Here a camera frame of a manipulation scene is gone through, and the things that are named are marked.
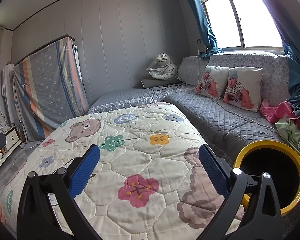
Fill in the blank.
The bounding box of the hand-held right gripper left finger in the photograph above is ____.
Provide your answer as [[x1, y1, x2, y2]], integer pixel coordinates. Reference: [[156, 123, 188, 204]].
[[17, 144, 101, 240]]

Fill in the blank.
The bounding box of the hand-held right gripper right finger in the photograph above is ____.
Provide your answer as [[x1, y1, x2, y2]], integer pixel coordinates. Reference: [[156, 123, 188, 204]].
[[199, 144, 283, 240]]

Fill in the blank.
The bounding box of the yellow trash bin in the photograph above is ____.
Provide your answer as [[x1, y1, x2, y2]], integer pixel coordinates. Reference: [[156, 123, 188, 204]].
[[233, 140, 300, 217]]

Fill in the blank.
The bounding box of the white low cabinet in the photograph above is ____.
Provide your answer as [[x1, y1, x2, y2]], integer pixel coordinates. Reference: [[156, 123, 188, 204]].
[[0, 125, 23, 175]]

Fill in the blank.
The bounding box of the grey quilted corner sofa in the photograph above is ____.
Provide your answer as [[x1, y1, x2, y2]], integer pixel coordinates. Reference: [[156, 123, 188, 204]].
[[87, 51, 298, 165]]

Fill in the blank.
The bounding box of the cartoon bear printed blanket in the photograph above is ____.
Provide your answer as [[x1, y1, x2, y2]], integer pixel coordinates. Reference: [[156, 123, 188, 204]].
[[0, 102, 245, 240]]

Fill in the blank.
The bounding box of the white hanging garment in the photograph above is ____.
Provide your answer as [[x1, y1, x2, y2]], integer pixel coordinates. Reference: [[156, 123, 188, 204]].
[[1, 62, 15, 128]]

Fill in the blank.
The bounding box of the wardrobe under striped cloth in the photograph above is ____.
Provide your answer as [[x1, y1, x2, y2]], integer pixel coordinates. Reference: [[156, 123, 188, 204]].
[[12, 34, 90, 143]]

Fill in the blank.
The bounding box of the baby print pillow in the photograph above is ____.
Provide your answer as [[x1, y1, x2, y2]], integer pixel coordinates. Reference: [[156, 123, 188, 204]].
[[222, 67, 263, 113], [194, 65, 230, 99]]

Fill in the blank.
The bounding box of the green cloth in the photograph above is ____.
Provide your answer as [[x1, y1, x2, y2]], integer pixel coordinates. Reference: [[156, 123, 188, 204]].
[[275, 117, 300, 153]]

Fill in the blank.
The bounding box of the pink cloth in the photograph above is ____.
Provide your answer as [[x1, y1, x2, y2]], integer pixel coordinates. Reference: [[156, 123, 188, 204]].
[[259, 99, 300, 153]]

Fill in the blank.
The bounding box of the grey folded pillow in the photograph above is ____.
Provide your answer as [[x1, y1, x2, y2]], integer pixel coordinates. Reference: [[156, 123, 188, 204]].
[[141, 77, 180, 88]]

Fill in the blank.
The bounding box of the plush tiger in plastic bag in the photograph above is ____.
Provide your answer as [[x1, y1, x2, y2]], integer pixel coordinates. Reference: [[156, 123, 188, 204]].
[[147, 52, 180, 80]]

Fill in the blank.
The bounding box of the blue curtain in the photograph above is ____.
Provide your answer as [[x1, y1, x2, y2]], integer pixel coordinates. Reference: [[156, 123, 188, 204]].
[[177, 0, 224, 60], [272, 5, 300, 117]]

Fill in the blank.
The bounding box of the large window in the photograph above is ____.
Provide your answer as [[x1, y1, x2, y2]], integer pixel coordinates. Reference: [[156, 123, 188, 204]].
[[194, 0, 284, 52]]

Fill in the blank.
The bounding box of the black cable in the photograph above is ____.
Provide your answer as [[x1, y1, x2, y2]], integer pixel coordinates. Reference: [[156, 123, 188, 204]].
[[150, 84, 183, 93]]

